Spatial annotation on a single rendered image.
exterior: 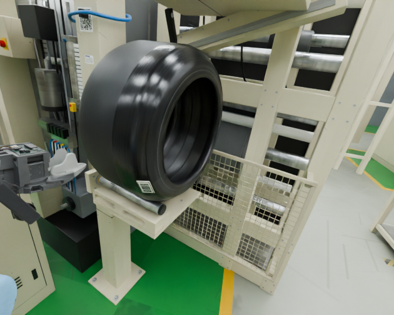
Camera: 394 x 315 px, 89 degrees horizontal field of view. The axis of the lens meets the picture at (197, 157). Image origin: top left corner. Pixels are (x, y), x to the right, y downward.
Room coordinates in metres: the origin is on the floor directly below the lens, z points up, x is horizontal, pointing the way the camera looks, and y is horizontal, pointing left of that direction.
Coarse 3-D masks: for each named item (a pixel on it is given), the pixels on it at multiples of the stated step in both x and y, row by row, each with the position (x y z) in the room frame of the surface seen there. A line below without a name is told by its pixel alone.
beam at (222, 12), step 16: (160, 0) 1.03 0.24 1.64; (176, 0) 0.99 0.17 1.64; (192, 0) 0.96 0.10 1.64; (208, 0) 0.93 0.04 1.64; (224, 0) 0.90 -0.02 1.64; (240, 0) 0.88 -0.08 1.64; (256, 0) 0.85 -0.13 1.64; (272, 0) 0.83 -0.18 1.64; (288, 0) 0.81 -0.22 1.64; (304, 0) 0.80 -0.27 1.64
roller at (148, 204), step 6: (102, 180) 0.72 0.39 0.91; (108, 186) 0.70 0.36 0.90; (114, 186) 0.69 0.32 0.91; (120, 192) 0.67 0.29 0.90; (126, 192) 0.66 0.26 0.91; (132, 198) 0.64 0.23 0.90; (138, 198) 0.63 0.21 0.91; (144, 204) 0.61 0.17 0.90; (150, 204) 0.61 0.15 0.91; (156, 204) 0.60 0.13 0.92; (162, 204) 0.61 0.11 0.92; (150, 210) 0.60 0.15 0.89; (156, 210) 0.59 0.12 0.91; (162, 210) 0.60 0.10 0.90
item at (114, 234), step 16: (80, 0) 0.85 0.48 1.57; (96, 0) 0.82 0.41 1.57; (112, 0) 0.87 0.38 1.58; (96, 16) 0.82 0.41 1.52; (80, 32) 0.86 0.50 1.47; (96, 32) 0.82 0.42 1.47; (112, 32) 0.87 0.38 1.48; (80, 48) 0.86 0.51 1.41; (96, 48) 0.82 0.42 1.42; (112, 48) 0.86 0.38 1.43; (96, 64) 0.82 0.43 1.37; (96, 208) 0.87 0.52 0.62; (112, 224) 0.82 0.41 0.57; (128, 224) 0.92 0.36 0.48; (112, 240) 0.82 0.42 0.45; (128, 240) 0.91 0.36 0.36; (112, 256) 0.82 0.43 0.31; (128, 256) 0.91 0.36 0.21; (112, 272) 0.83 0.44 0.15; (128, 272) 0.90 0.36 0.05
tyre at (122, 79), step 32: (128, 64) 0.60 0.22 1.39; (160, 64) 0.58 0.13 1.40; (192, 64) 0.65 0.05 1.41; (96, 96) 0.56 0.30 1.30; (128, 96) 0.52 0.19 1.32; (160, 96) 0.54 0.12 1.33; (192, 96) 1.02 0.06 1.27; (96, 128) 0.53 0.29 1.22; (128, 128) 0.49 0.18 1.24; (160, 128) 0.52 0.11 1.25; (192, 128) 1.02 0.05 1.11; (96, 160) 0.55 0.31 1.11; (128, 160) 0.48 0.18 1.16; (160, 160) 0.53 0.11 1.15; (192, 160) 0.91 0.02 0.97; (160, 192) 0.55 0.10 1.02
